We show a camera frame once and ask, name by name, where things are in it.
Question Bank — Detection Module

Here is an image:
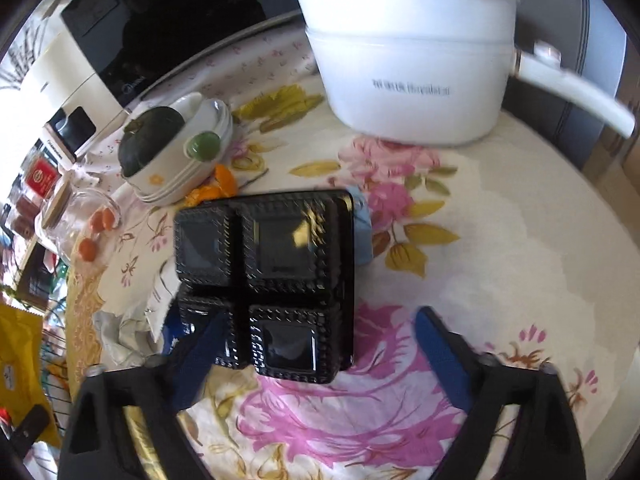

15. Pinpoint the black plastic compartment tray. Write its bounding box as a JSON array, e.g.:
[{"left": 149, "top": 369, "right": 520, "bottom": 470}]
[{"left": 172, "top": 188, "right": 357, "bottom": 386}]

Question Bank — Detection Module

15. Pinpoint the crumpled white tissue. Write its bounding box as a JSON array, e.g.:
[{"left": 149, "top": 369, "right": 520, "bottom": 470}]
[{"left": 92, "top": 305, "right": 171, "bottom": 368}]

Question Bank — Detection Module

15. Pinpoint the dark green squash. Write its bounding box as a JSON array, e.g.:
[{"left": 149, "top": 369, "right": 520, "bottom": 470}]
[{"left": 117, "top": 106, "right": 186, "bottom": 177}]

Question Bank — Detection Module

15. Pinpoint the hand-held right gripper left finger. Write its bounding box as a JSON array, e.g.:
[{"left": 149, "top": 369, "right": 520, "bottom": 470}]
[{"left": 57, "top": 310, "right": 228, "bottom": 480}]

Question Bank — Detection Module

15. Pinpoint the grey refrigerator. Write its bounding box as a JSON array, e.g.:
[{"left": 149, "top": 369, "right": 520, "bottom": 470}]
[{"left": 510, "top": 0, "right": 631, "bottom": 171}]

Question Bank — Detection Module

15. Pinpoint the cream air fryer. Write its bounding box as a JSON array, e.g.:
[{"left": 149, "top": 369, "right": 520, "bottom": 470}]
[{"left": 15, "top": 30, "right": 131, "bottom": 166}]

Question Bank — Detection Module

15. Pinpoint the black microwave oven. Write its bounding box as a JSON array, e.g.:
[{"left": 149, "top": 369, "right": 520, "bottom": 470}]
[{"left": 60, "top": 0, "right": 311, "bottom": 111}]

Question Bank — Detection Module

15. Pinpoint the white electric cooking pot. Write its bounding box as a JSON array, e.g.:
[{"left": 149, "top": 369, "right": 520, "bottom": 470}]
[{"left": 285, "top": 0, "right": 637, "bottom": 147}]

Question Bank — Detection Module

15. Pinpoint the glass jar with wooden lid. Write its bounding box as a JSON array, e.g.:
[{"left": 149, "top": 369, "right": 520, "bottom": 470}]
[{"left": 35, "top": 180, "right": 123, "bottom": 261}]

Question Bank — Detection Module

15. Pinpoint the orange peel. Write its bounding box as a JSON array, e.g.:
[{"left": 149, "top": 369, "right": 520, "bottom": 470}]
[{"left": 185, "top": 164, "right": 238, "bottom": 207}]

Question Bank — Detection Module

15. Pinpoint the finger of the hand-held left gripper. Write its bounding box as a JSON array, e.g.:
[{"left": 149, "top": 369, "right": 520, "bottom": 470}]
[{"left": 9, "top": 405, "right": 51, "bottom": 455}]

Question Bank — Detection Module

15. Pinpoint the red label jar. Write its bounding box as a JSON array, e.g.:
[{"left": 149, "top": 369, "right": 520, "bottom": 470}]
[{"left": 22, "top": 155, "right": 63, "bottom": 201}]

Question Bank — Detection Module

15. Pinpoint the floral tablecloth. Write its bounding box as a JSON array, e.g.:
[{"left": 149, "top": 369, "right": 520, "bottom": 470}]
[{"left": 65, "top": 15, "right": 621, "bottom": 480}]

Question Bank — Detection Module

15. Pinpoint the yellow bag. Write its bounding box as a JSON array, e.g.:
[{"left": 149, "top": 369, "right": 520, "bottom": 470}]
[{"left": 0, "top": 302, "right": 66, "bottom": 446}]

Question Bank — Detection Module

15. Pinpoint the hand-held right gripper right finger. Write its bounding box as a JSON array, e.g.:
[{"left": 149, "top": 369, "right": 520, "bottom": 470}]
[{"left": 415, "top": 306, "right": 586, "bottom": 480}]

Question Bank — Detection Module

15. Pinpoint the small green fruit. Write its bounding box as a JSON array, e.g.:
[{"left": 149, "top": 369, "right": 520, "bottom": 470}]
[{"left": 187, "top": 131, "right": 221, "bottom": 161}]

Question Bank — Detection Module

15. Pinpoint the stack of white bowls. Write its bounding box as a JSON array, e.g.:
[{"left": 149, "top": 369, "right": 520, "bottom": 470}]
[{"left": 120, "top": 92, "right": 234, "bottom": 206}]

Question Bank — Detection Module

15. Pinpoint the light blue tissue pack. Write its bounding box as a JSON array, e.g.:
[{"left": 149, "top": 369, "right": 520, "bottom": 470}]
[{"left": 347, "top": 185, "right": 375, "bottom": 267}]

